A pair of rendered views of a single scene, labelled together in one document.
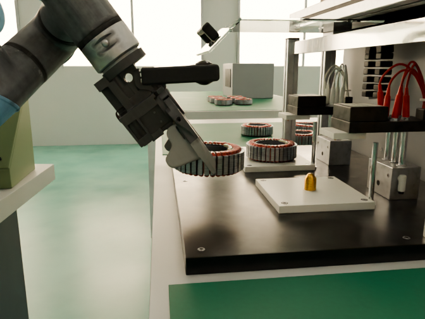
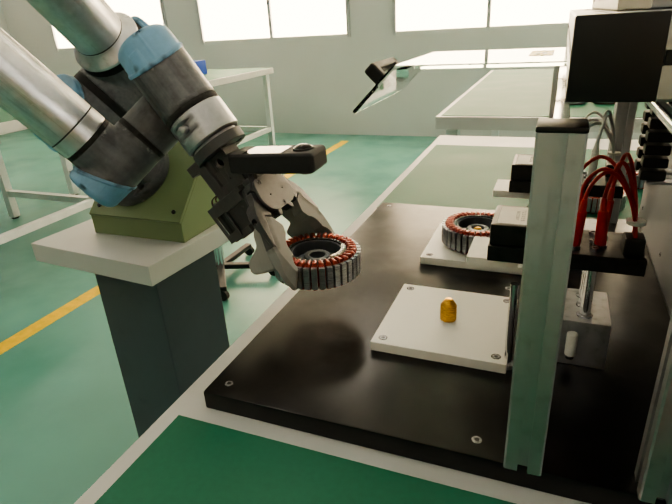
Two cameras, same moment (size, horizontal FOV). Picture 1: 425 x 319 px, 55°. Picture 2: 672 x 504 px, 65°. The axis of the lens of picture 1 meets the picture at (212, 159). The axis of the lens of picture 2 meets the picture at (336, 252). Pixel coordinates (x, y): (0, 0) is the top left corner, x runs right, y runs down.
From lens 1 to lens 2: 0.37 m
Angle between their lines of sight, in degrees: 31
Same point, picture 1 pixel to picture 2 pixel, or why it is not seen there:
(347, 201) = (467, 354)
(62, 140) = (388, 129)
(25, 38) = (135, 114)
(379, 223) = (474, 403)
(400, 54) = not seen: outside the picture
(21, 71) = (127, 152)
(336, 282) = (331, 472)
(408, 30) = not seen: hidden behind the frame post
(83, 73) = (420, 40)
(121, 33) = (201, 116)
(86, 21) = (164, 105)
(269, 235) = (316, 384)
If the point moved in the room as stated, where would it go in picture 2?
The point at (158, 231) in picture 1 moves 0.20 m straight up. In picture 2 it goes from (244, 338) to (222, 190)
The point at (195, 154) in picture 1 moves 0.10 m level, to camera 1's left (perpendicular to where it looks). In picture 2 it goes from (273, 264) to (209, 251)
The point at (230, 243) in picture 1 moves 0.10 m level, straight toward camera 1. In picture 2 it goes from (263, 384) to (195, 445)
